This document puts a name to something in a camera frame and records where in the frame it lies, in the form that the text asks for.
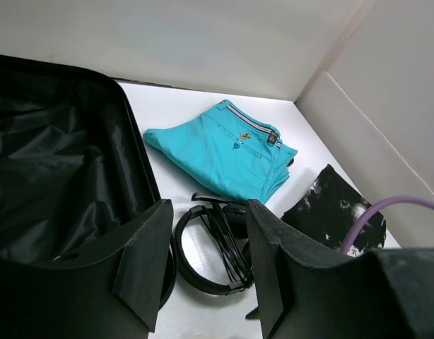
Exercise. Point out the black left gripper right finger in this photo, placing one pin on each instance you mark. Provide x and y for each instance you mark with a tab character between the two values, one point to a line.
307	290

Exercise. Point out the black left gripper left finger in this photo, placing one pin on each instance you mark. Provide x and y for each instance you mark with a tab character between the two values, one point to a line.
109	288

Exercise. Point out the black white patterned cloth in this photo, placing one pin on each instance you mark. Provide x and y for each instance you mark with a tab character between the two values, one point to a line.
328	210

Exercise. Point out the black hard-shell suitcase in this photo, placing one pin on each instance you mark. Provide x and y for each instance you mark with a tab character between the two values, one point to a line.
73	166

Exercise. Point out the turquoise shorts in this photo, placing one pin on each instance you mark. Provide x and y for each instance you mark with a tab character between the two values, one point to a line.
228	152

